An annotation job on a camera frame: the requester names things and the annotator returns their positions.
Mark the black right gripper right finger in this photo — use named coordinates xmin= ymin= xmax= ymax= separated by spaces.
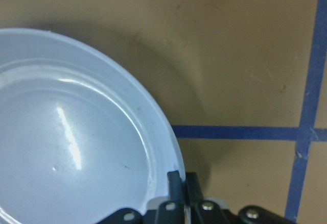
xmin=185 ymin=172 xmax=204 ymax=205

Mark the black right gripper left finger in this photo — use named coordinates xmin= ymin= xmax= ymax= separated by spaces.
xmin=167 ymin=170 xmax=184 ymax=203

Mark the blue plate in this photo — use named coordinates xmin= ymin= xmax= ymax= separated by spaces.
xmin=1 ymin=29 xmax=185 ymax=223

